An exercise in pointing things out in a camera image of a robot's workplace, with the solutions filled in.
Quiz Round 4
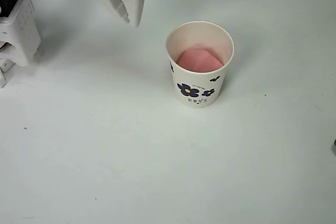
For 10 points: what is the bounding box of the pink block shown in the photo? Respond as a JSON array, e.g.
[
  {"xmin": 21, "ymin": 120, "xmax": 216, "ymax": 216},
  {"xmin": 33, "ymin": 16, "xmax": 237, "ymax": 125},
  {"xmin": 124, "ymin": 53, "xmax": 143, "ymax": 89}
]
[{"xmin": 177, "ymin": 47, "xmax": 224, "ymax": 73}]

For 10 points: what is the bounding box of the white flowered paper cup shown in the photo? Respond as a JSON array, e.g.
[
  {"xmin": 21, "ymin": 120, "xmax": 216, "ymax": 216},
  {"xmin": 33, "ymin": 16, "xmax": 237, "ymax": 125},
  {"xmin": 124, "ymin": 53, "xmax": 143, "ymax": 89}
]
[{"xmin": 165, "ymin": 20, "xmax": 235, "ymax": 109}]

